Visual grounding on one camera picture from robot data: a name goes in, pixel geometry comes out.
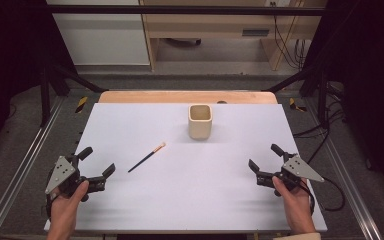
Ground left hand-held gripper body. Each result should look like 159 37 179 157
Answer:
44 153 108 203

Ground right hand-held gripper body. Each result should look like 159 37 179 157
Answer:
255 152 325 198

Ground makeup brush with dark handle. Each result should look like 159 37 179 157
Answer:
127 141 167 174

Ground beige square ceramic cup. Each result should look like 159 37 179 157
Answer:
187 103 213 141

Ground person's left hand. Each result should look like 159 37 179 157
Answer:
48 179 90 232

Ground person's right hand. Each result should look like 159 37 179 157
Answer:
271 175 316 232

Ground yellow black floor tape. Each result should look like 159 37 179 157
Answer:
75 96 89 114
288 97 308 113

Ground black metal stand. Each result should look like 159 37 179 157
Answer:
262 63 330 130
39 62 110 128

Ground white table sheet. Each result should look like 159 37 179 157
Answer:
43 102 328 234

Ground white cabinet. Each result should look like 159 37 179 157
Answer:
45 0 152 67

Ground black curtain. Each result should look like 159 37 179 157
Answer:
0 0 78 163
304 0 384 203

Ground light wooden office desk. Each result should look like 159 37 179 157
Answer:
139 0 328 72

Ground aluminium floor rail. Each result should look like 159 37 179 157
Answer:
0 95 67 240
303 97 384 240

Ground black floor cables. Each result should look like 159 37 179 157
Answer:
292 81 347 165

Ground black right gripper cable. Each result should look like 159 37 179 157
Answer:
299 175 347 216

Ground hanging desk cables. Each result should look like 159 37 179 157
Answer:
269 1 312 70

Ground black horizontal frame bar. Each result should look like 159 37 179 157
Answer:
45 4 328 17

